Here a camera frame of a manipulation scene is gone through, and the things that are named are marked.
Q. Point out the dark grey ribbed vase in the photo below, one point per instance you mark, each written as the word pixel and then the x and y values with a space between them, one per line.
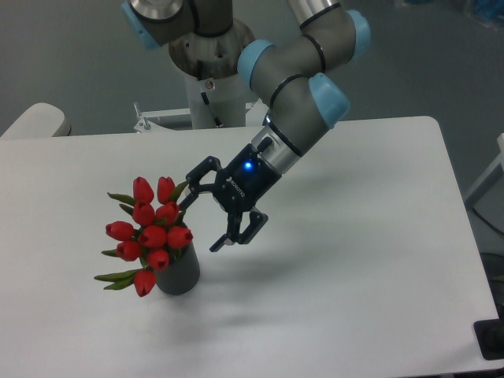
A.
pixel 177 270

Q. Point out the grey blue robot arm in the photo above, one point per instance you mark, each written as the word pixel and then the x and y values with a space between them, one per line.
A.
pixel 304 104

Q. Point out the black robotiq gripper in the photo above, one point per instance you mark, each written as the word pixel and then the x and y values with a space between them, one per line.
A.
pixel 237 188

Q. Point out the white chair backrest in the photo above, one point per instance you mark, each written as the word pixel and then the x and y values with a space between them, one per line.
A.
pixel 42 120

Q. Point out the white furniture at right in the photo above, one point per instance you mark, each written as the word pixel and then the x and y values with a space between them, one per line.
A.
pixel 484 182

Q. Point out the white pedestal base frame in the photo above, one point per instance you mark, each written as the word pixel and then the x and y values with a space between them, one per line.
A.
pixel 180 119

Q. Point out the red tulip bouquet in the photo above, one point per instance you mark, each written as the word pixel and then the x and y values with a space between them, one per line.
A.
pixel 154 213

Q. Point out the black device at table edge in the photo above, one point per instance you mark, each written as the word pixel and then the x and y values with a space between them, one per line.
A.
pixel 489 334

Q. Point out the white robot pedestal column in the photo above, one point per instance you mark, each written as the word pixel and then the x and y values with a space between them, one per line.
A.
pixel 216 93

